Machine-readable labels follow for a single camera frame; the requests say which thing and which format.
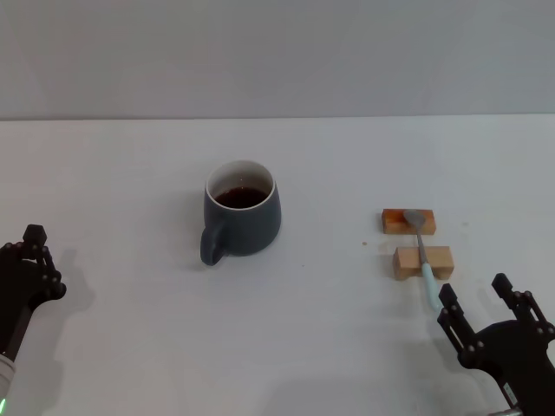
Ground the metal spoon with blue handle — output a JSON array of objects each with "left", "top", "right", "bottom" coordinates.
[{"left": 402, "top": 209, "right": 441, "bottom": 312}]

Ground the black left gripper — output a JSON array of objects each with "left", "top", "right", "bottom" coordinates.
[{"left": 0, "top": 224, "right": 68, "bottom": 361}]

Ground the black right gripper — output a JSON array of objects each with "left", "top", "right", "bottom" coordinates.
[{"left": 436, "top": 272, "right": 555, "bottom": 416}]

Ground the dark grey ceramic cup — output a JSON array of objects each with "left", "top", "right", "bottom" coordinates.
[{"left": 199, "top": 159, "right": 282, "bottom": 266}]

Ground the pale notched wooden block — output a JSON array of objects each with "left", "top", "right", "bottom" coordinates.
[{"left": 392, "top": 245, "right": 455, "bottom": 282}]

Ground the reddish stained wooden block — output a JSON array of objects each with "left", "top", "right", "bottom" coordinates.
[{"left": 382, "top": 208, "right": 436, "bottom": 236}]

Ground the dark brown coffee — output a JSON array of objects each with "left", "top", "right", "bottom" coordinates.
[{"left": 212, "top": 185, "right": 269, "bottom": 210}]

